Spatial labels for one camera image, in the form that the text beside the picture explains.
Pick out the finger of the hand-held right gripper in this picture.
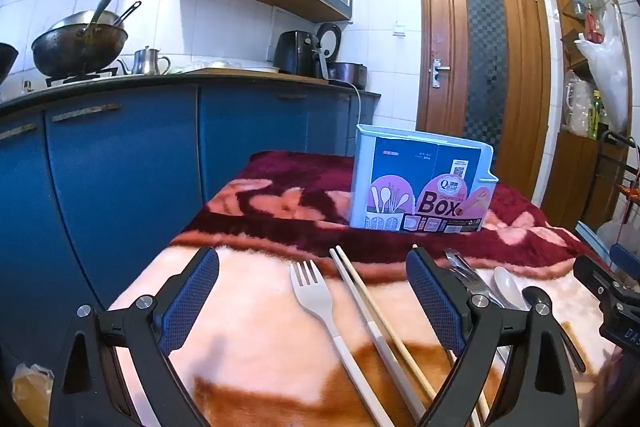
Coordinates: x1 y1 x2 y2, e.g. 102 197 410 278
574 254 624 301

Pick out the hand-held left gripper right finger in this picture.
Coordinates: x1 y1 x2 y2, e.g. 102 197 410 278
406 248 580 427

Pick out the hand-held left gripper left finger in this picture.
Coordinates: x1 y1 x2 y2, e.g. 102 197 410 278
47 248 220 427

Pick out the metal fork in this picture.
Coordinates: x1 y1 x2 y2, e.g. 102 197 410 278
444 249 482 288

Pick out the white chopstick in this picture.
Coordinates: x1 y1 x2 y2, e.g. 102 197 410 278
329 248 426 427

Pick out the white fork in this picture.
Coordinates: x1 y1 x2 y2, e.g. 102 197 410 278
290 259 397 427

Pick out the light blue utensil box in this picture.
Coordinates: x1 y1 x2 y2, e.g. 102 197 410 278
350 123 499 234

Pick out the blue packet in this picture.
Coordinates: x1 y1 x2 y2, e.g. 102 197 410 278
575 221 640 269

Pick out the pink and maroon blanket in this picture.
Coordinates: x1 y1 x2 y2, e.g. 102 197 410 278
107 151 616 427

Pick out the wooden shelf niche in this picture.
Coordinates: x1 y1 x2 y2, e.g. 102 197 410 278
545 0 640 235

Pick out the blue base cabinet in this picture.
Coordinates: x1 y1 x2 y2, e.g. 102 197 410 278
0 84 376 378

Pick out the green bottle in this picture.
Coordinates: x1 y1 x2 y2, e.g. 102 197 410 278
590 91 609 140

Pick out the clear plastic bag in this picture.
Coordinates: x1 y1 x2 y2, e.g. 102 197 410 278
562 72 594 138

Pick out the crumpled plastic bag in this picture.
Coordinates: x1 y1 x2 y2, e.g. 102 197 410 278
12 362 54 424

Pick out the white plastic bag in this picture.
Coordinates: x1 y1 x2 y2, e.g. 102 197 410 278
575 4 632 134

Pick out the black kitchen countertop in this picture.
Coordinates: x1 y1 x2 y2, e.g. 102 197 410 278
0 73 381 118

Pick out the wooden cutting board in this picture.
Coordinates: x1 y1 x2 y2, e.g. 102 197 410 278
181 65 242 76

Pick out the steel kettle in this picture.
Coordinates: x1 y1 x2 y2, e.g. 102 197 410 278
117 46 171 76

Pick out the gas stove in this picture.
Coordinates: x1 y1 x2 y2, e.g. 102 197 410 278
45 68 119 88

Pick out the rice cooker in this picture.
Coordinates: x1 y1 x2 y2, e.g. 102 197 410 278
316 23 369 88

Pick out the red bottle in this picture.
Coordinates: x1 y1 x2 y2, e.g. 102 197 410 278
585 4 601 44

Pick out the black air fryer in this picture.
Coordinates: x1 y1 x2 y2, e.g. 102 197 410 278
274 31 328 80

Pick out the black wok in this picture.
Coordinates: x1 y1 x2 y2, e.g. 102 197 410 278
31 11 129 78

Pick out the metal spatula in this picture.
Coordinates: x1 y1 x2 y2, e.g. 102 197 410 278
112 1 142 28

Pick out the wooden door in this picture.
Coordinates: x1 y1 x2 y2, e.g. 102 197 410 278
417 0 551 204

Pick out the black pan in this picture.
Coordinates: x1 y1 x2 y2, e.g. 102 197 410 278
0 43 20 86

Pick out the black wire rack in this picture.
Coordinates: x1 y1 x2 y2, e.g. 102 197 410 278
597 129 640 249

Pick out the white power cable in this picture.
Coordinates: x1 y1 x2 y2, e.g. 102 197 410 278
344 81 364 128

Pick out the metal door handle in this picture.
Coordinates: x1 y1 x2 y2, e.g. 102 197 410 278
430 58 451 88

